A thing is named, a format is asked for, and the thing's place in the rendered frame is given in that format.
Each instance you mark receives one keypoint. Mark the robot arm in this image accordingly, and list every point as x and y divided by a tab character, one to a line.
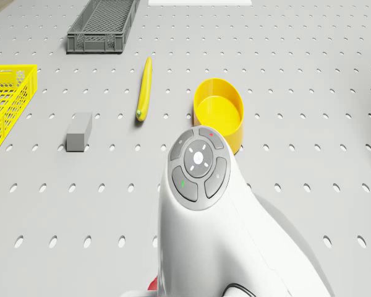
222	241

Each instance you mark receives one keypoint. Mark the yellow bowl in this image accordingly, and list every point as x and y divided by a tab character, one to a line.
219	114

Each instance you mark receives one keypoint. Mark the banana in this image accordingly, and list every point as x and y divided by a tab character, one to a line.
144	92

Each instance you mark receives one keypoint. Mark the grey cube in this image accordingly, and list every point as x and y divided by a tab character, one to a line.
78	136

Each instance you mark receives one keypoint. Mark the red plate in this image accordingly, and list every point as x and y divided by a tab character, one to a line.
153	284

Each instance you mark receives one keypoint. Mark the dark grey basket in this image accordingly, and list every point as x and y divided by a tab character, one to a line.
92	43

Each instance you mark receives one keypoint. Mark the yellow basket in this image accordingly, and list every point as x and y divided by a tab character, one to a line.
31	80

